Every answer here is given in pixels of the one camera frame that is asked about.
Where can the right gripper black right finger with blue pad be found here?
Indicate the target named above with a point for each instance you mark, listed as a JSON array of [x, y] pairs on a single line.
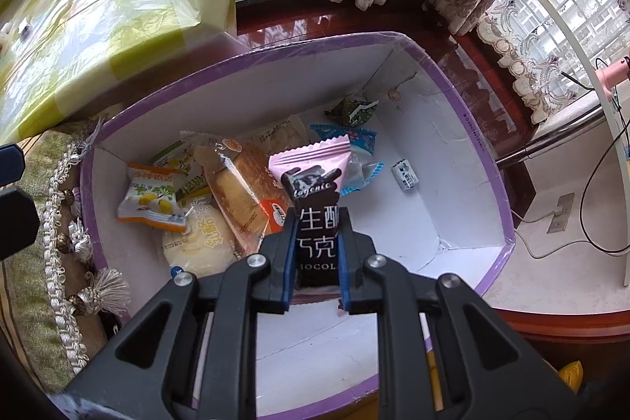
[[443, 352]]

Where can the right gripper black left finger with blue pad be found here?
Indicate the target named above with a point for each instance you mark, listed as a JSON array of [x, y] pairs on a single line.
[[190, 352]]

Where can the black pink chocolate packet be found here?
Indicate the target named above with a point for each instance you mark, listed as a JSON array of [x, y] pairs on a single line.
[[313, 176]]

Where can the white bread snack packet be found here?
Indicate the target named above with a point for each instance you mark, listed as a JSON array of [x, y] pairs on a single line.
[[289, 133]]

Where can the tasselled green cushion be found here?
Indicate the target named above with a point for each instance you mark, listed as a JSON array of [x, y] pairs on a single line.
[[58, 309]]

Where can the round cream cake packet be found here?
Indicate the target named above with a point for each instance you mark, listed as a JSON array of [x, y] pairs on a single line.
[[207, 247]]

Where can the yellow lemon candy packet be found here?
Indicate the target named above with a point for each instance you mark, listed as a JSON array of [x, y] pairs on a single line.
[[151, 198]]

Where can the purple white cardboard box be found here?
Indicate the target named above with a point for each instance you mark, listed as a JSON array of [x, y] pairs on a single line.
[[315, 360]]

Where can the orange striped cake packet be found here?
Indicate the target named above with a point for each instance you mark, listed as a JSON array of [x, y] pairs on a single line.
[[252, 202]]

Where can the green checkered plastic tablecloth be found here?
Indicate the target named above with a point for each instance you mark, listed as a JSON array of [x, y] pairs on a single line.
[[58, 56]]

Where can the blue pink cartoon snack packet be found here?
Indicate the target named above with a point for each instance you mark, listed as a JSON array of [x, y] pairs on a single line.
[[359, 174]]

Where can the small white milk candy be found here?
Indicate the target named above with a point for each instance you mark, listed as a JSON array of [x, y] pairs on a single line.
[[404, 175]]

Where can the blue candy packet rear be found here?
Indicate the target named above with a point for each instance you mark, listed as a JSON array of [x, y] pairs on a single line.
[[363, 140]]

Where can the white curved stand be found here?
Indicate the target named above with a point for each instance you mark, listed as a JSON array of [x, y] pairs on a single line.
[[586, 113]]

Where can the green garlic pea packet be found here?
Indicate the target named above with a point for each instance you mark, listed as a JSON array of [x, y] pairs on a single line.
[[352, 112]]

